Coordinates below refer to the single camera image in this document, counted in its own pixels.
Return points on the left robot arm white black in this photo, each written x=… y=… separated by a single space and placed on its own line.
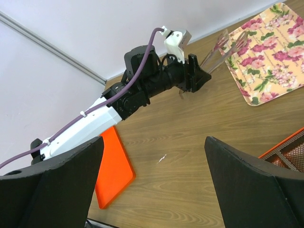
x=90 y=125

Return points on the floral tray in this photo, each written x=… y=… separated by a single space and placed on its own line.
x=271 y=64

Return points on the orange box lid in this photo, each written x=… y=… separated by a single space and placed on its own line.
x=116 y=172

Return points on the orange compartment box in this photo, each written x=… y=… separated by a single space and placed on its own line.
x=289 y=153

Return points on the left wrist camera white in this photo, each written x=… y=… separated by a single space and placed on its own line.
x=175 y=42

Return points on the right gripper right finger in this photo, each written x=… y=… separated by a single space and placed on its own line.
x=253 y=193

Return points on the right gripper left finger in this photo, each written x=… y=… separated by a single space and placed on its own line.
x=55 y=193

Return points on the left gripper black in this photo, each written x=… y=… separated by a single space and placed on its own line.
x=171 y=73

